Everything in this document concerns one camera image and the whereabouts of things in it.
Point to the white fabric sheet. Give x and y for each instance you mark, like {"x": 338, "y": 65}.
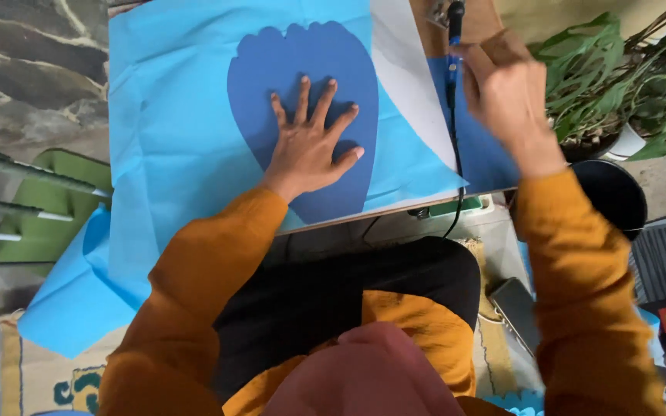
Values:
{"x": 408, "y": 69}

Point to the green leafy potted plant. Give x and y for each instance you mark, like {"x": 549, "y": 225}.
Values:
{"x": 587, "y": 69}

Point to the pink headscarf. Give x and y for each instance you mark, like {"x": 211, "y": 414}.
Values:
{"x": 362, "y": 375}

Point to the black and blue heat cutter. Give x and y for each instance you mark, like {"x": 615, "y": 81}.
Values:
{"x": 455, "y": 23}

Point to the person's left hand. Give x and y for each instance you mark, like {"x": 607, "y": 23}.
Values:
{"x": 304, "y": 156}

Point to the dark blue fabric sheet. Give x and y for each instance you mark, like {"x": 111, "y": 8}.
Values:
{"x": 483, "y": 156}

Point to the white plant pot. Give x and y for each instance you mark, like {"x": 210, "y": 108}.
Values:
{"x": 628, "y": 144}

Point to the black round pot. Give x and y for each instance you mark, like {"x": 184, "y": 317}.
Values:
{"x": 613, "y": 193}

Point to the grey striped mat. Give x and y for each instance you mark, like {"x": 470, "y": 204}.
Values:
{"x": 665, "y": 260}

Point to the person's right fingers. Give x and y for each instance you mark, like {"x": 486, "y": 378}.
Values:
{"x": 474, "y": 72}

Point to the light blue scalloped cutout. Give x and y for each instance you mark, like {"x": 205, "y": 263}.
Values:
{"x": 515, "y": 403}

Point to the person's black skirt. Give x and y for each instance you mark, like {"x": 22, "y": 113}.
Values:
{"x": 339, "y": 289}

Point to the metal tool stand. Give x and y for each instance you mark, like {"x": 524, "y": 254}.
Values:
{"x": 436, "y": 12}

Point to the light blue fabric sheet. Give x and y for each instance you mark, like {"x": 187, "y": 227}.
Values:
{"x": 177, "y": 115}

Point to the dark blue fabric cutout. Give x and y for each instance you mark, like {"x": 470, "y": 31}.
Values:
{"x": 310, "y": 52}

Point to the grey metal box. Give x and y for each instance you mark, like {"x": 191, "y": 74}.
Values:
{"x": 515, "y": 312}

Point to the green and white power strip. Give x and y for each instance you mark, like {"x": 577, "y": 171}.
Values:
{"x": 454, "y": 206}

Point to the person's right hand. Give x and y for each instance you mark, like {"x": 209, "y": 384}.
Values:
{"x": 512, "y": 98}

